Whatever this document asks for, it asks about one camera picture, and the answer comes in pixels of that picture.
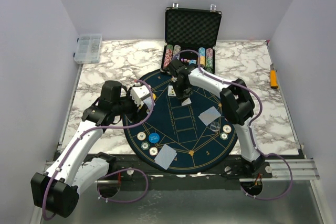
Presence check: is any blue playing card box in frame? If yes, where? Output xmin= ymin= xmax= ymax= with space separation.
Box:
xmin=143 ymin=96 xmax=155 ymax=110

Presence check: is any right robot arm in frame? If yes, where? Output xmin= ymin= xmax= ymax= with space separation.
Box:
xmin=167 ymin=59 xmax=264 ymax=178

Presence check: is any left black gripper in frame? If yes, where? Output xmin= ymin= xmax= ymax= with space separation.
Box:
xmin=113 ymin=87 xmax=149 ymax=123

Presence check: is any pink green chip stack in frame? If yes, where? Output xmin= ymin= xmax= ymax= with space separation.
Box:
xmin=205 ymin=48 xmax=213 ymax=73

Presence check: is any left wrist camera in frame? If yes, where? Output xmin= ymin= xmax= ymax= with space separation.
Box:
xmin=130 ymin=83 xmax=151 ymax=107

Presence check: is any green poker chip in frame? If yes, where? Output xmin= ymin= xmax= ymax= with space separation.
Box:
xmin=220 ymin=133 xmax=228 ymax=140

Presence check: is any light blue chip stack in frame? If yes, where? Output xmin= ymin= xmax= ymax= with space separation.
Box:
xmin=188 ymin=60 xmax=197 ymax=65

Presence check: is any green white chip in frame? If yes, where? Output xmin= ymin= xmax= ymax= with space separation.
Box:
xmin=141 ymin=142 xmax=150 ymax=150

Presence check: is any blue grey chip stack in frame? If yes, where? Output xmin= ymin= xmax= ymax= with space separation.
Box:
xmin=172 ymin=45 xmax=181 ymax=60

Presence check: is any yellow chip stack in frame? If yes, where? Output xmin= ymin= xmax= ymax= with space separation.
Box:
xmin=197 ymin=47 xmax=206 ymax=68

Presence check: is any playing card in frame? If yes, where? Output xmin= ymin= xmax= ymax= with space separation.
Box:
xmin=154 ymin=144 xmax=177 ymax=170
xmin=198 ymin=106 xmax=221 ymax=126

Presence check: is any clear dealer button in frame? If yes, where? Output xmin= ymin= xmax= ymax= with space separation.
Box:
xmin=209 ymin=121 xmax=221 ymax=132

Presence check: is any round blue poker mat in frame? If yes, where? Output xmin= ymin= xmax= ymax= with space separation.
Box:
xmin=124 ymin=70 xmax=238 ymax=173

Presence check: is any eight of clubs card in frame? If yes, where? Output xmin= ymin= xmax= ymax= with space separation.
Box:
xmin=167 ymin=86 xmax=176 ymax=97

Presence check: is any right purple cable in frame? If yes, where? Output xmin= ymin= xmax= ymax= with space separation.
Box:
xmin=173 ymin=49 xmax=293 ymax=200

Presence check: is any black aluminium chip case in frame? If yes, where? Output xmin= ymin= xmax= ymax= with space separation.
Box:
xmin=161 ymin=3 xmax=222 ymax=74

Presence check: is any black mounting base rail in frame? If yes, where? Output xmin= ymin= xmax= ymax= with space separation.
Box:
xmin=98 ymin=154 xmax=272 ymax=192

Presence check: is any red white chip stack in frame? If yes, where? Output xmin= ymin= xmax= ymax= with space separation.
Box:
xmin=163 ymin=45 xmax=173 ymax=69

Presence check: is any orange utility knife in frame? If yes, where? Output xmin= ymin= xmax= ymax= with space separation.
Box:
xmin=270 ymin=63 xmax=279 ymax=89

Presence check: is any blue small blind button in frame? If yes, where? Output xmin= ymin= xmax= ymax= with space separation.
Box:
xmin=148 ymin=133 xmax=160 ymax=144

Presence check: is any clear plastic organizer box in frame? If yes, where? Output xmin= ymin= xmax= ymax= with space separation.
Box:
xmin=74 ymin=34 xmax=102 ymax=65

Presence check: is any two of hearts card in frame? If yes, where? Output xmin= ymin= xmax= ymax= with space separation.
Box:
xmin=181 ymin=98 xmax=192 ymax=106

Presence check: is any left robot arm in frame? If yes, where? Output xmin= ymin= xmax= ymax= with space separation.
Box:
xmin=30 ymin=80 xmax=154 ymax=221

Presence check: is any yellow white poker chip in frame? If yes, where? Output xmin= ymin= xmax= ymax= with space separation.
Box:
xmin=223 ymin=125 xmax=232 ymax=134

